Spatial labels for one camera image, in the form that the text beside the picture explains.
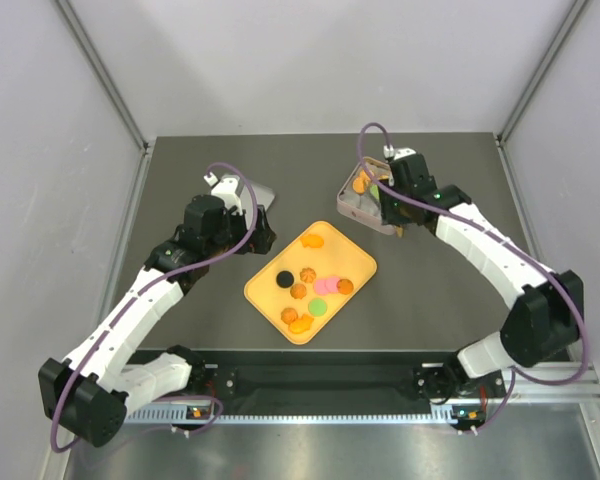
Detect green sandwich cookie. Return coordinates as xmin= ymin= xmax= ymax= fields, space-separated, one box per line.
xmin=369 ymin=184 xmax=379 ymax=200
xmin=308 ymin=298 xmax=328 ymax=317

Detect round tan dotted biscuit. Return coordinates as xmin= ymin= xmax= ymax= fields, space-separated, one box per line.
xmin=358 ymin=170 xmax=370 ymax=182

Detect metal serving tongs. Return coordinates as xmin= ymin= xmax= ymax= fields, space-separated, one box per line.
xmin=358 ymin=170 xmax=404 ymax=238

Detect pink sandwich cookie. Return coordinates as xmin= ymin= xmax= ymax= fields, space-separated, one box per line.
xmin=325 ymin=276 xmax=340 ymax=294
xmin=313 ymin=278 xmax=330 ymax=296

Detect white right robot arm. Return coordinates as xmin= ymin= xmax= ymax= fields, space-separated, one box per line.
xmin=378 ymin=147 xmax=584 ymax=396

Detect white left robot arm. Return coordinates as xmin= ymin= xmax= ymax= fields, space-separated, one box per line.
xmin=38 ymin=194 xmax=276 ymax=453

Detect pink cookie tin box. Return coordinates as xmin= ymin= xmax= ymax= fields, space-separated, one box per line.
xmin=336 ymin=164 xmax=397 ymax=236

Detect silver tin lid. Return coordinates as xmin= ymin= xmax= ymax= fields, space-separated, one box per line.
xmin=239 ymin=176 xmax=275 ymax=210

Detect black sandwich cookie left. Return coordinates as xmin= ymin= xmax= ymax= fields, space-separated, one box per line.
xmin=276 ymin=270 xmax=295 ymax=289

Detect orange fish cookie upper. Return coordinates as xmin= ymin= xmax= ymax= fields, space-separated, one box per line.
xmin=300 ymin=234 xmax=325 ymax=249

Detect orange fish cookie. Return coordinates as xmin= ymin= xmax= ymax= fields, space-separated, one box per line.
xmin=289 ymin=314 xmax=314 ymax=335
xmin=300 ymin=234 xmax=325 ymax=249

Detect tan swirl cookie middle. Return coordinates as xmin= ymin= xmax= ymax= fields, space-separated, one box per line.
xmin=290 ymin=283 xmax=307 ymax=300

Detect tan swirl cookie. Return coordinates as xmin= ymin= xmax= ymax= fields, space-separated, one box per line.
xmin=280 ymin=307 xmax=298 ymax=325
xmin=290 ymin=283 xmax=307 ymax=300

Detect tan flower cookie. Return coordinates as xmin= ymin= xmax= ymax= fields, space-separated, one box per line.
xmin=300 ymin=267 xmax=317 ymax=284

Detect yellow plastic tray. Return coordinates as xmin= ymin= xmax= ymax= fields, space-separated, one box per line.
xmin=244 ymin=221 xmax=377 ymax=345

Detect tan swirl cookie lower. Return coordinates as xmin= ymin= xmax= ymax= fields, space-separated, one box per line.
xmin=280 ymin=307 xmax=298 ymax=325

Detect orange fish cookie lower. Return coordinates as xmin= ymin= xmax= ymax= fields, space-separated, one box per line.
xmin=289 ymin=314 xmax=314 ymax=335

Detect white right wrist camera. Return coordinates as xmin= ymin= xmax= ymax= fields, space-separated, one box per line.
xmin=383 ymin=145 xmax=417 ymax=162

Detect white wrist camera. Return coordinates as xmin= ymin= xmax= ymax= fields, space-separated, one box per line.
xmin=204 ymin=172 xmax=245 ymax=216
xmin=383 ymin=145 xmax=417 ymax=162

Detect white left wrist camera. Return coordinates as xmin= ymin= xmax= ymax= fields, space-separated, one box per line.
xmin=204 ymin=172 xmax=245 ymax=216

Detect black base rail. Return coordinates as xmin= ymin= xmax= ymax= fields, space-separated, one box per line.
xmin=176 ymin=350 xmax=504 ymax=414

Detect aluminium frame post left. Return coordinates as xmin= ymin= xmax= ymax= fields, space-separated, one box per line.
xmin=53 ymin=0 xmax=149 ymax=152

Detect aluminium frame post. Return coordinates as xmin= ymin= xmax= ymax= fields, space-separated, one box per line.
xmin=495 ymin=0 xmax=590 ymax=149
xmin=53 ymin=0 xmax=149 ymax=152

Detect grey slotted cable duct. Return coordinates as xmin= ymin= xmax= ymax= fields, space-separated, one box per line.
xmin=124 ymin=402 xmax=486 ymax=426

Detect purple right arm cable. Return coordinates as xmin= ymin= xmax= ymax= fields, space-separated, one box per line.
xmin=356 ymin=121 xmax=592 ymax=436

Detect aluminium frame post right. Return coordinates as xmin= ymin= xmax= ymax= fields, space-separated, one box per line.
xmin=495 ymin=0 xmax=590 ymax=149

